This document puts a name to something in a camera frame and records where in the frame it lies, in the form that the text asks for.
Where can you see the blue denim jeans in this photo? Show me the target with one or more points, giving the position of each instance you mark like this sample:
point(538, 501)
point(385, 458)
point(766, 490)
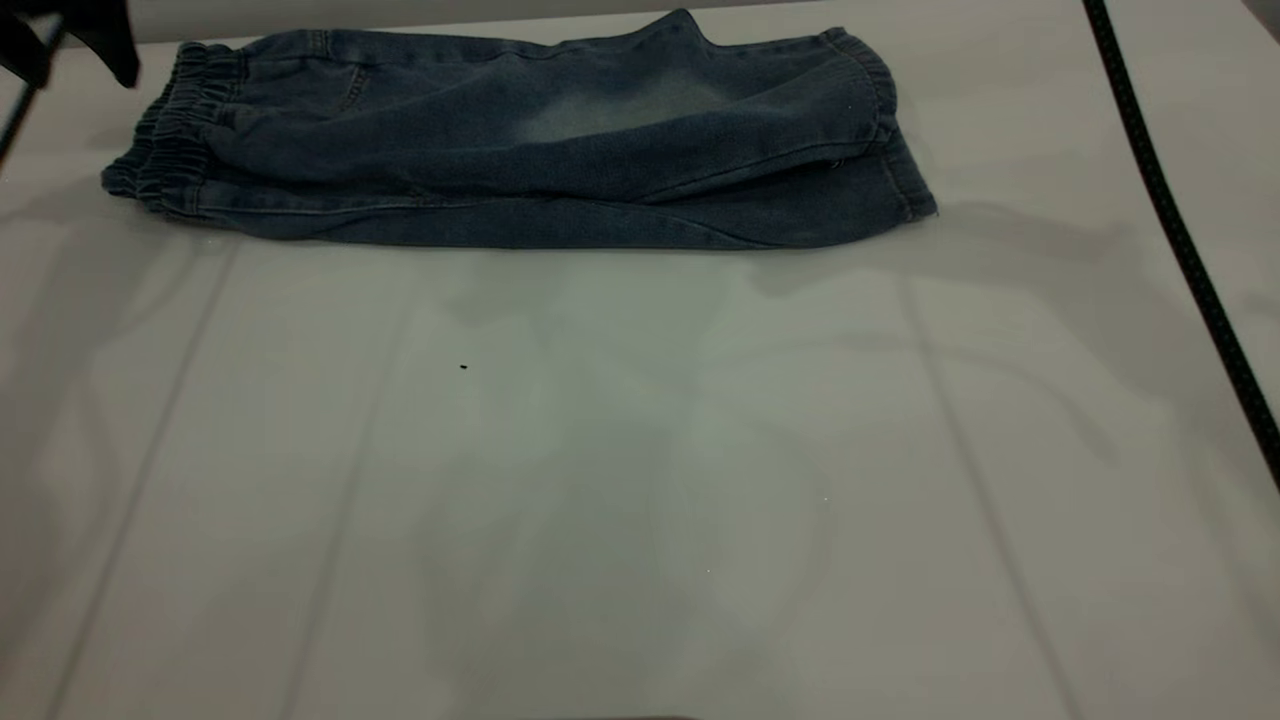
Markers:
point(520, 150)

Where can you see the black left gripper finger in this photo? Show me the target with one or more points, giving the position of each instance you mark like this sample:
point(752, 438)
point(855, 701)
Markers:
point(105, 40)
point(22, 55)

